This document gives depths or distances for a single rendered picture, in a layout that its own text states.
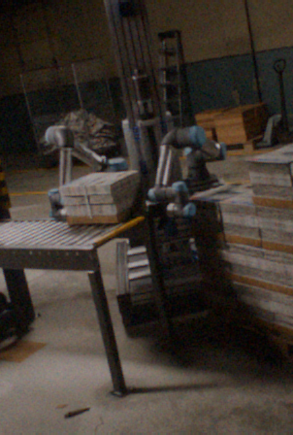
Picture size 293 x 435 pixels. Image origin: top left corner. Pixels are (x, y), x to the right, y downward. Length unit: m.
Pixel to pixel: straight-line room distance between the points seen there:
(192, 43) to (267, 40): 1.30
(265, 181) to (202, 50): 8.03
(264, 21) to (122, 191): 7.26
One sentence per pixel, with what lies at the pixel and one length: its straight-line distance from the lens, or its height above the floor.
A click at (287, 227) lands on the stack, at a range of 3.37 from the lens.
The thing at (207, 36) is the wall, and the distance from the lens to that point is 11.25.
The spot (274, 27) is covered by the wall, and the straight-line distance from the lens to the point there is 10.72.
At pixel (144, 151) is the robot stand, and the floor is 1.06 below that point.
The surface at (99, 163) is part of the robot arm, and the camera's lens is 4.42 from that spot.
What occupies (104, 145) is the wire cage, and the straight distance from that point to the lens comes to 11.62.
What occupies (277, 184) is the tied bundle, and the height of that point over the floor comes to 0.95.
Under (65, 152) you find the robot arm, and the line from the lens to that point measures 4.17.
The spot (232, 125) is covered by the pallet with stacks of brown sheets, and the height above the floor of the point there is 0.39.
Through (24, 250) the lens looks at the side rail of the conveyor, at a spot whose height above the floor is 0.79.
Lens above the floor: 1.69
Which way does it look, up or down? 13 degrees down
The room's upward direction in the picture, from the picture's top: 11 degrees counter-clockwise
